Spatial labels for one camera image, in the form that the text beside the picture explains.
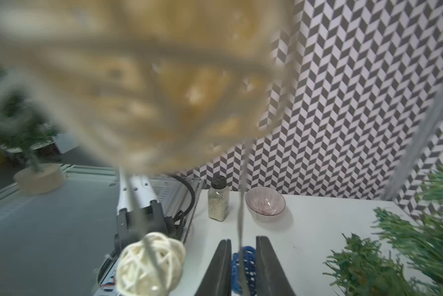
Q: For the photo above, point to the small tree outside cell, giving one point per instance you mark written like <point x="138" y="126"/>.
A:
<point x="23" y="126"/>

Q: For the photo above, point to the glass spice jar black lid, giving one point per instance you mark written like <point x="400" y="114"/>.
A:
<point x="218" y="198"/>

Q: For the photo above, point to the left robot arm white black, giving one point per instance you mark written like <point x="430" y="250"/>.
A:
<point x="167" y="204"/>

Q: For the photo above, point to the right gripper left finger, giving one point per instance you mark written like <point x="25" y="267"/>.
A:
<point x="217" y="278"/>

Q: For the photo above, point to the pink glass bowl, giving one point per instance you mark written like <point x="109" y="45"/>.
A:
<point x="265" y="204"/>

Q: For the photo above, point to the dark green christmas tree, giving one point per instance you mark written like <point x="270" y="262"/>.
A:
<point x="362" y="270"/>

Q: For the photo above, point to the rattan ball string light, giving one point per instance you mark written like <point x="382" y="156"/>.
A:
<point x="148" y="87"/>

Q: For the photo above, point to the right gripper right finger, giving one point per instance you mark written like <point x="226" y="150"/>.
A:
<point x="271" y="279"/>

